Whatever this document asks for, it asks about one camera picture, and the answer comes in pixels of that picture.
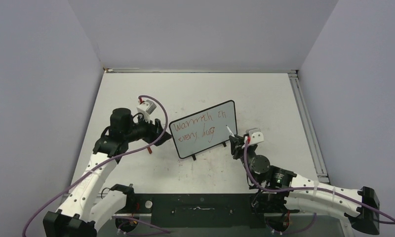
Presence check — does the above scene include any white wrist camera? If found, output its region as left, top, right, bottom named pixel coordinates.
left=244, top=128, right=264, bottom=146
left=136, top=100, right=157, bottom=123

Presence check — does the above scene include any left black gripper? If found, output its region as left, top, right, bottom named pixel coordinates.
left=124, top=112, right=170, bottom=146

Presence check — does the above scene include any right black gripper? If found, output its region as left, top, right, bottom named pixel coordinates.
left=230, top=134, right=258, bottom=184

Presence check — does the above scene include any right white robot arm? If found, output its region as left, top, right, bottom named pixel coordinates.
left=229, top=135, right=380, bottom=235

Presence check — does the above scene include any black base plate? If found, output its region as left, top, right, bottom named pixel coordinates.
left=126, top=194, right=273, bottom=228

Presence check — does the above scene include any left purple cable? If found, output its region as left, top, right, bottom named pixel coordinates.
left=22, top=95, right=169, bottom=237

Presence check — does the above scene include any aluminium rail frame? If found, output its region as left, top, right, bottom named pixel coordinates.
left=55, top=68, right=352, bottom=230

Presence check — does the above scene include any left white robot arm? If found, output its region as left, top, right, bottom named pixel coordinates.
left=43, top=108, right=171, bottom=237

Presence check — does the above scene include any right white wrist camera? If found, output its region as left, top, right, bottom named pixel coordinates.
left=244, top=128, right=264, bottom=146

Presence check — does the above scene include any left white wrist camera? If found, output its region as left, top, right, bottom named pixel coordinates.
left=136, top=100, right=157, bottom=123

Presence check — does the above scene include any black framed whiteboard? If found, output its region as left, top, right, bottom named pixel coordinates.
left=169, top=100, right=237, bottom=159

